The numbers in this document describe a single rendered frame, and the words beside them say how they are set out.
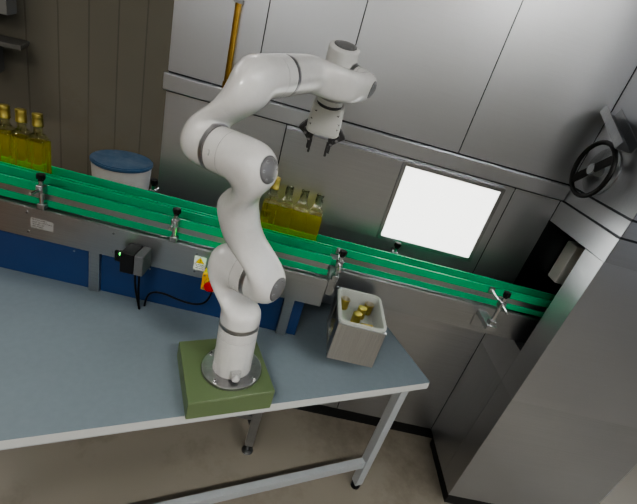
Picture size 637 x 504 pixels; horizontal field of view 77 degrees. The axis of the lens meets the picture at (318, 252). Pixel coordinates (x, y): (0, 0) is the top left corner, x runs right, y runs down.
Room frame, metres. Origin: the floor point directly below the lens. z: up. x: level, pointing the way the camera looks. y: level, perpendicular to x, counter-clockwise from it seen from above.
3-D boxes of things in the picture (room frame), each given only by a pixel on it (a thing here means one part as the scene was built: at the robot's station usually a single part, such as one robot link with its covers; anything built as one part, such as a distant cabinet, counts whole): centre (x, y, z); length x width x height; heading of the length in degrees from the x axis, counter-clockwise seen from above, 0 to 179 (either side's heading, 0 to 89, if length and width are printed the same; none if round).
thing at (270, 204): (1.44, 0.23, 1.16); 0.06 x 0.06 x 0.21; 6
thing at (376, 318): (1.25, -0.21, 0.97); 0.22 x 0.17 x 0.09; 6
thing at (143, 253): (1.20, 0.62, 0.96); 0.08 x 0.08 x 0.08; 6
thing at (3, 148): (1.34, 1.19, 1.19); 0.06 x 0.06 x 0.28; 6
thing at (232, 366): (0.97, 0.16, 0.91); 0.19 x 0.19 x 0.18
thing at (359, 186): (1.61, -0.20, 1.32); 0.90 x 0.03 x 0.34; 96
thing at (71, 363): (1.55, 0.49, 0.73); 1.58 x 1.52 x 0.04; 120
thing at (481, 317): (1.40, -0.72, 1.07); 0.17 x 0.05 x 0.23; 6
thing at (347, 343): (1.28, -0.21, 0.92); 0.27 x 0.17 x 0.15; 6
